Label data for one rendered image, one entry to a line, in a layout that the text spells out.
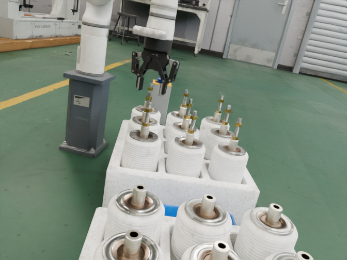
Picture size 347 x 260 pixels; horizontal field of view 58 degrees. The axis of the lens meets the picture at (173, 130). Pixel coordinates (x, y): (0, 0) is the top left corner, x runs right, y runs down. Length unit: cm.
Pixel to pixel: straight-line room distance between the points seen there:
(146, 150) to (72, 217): 29
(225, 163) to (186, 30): 534
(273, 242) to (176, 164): 34
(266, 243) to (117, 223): 24
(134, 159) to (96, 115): 44
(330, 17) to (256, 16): 121
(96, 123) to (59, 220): 43
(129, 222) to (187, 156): 33
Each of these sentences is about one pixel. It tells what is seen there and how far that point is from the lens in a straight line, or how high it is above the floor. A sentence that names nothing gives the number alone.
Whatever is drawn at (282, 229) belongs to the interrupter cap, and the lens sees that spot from 58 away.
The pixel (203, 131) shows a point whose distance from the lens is 105.
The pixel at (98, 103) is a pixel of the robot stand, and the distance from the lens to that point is 118.
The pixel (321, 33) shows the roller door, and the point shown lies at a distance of 618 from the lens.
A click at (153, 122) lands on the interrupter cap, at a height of 25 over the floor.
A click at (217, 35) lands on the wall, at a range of 603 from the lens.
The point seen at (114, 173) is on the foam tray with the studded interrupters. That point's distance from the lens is 78.
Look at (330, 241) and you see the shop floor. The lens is 113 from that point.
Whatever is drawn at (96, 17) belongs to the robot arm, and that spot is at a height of 50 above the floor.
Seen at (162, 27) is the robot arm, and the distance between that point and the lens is 84.
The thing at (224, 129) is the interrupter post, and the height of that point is 27.
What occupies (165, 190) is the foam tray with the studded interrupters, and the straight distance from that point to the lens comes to 80.
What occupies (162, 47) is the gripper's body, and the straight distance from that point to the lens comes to 84.
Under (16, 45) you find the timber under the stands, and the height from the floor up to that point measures 4.
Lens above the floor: 55
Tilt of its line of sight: 20 degrees down
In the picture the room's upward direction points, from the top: 11 degrees clockwise
